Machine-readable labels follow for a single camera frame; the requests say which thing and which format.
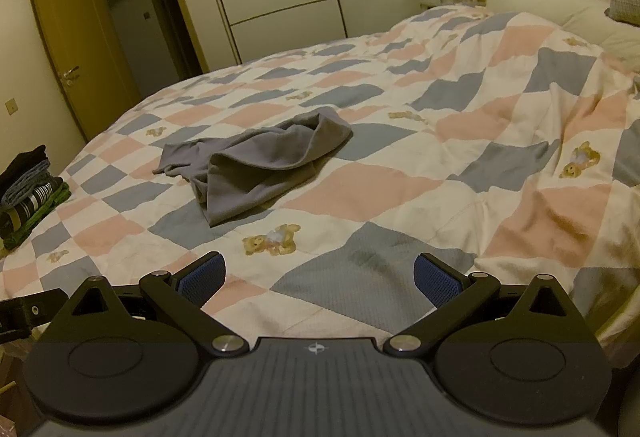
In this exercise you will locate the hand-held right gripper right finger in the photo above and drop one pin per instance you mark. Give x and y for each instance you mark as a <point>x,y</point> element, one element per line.
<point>437,279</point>

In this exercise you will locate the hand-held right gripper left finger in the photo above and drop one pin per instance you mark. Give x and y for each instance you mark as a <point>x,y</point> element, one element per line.
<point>202,279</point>

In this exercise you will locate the grey garment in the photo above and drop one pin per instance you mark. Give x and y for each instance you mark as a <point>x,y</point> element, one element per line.
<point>260,157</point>

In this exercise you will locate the green folded garment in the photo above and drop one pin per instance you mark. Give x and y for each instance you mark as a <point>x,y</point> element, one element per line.
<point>35,222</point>

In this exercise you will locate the checked pink grey blanket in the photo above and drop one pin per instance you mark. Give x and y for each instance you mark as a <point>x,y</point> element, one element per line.
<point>380,187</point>

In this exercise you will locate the striped folded garment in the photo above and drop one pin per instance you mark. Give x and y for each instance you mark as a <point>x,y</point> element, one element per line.
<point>37,199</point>

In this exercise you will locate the blue-grey folded garment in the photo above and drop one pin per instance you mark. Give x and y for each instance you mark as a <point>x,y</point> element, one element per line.
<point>27,184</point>

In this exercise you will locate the black folded garment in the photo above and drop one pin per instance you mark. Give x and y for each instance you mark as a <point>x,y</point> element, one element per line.
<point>22,164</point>

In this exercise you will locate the wooden door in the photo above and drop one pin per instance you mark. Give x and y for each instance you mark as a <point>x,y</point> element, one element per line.
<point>75,37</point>

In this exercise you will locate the cream bed mattress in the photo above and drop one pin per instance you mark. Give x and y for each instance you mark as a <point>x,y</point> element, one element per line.
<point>545,2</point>

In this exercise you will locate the wall light switch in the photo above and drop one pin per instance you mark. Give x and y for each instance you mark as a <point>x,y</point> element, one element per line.
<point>11,105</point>

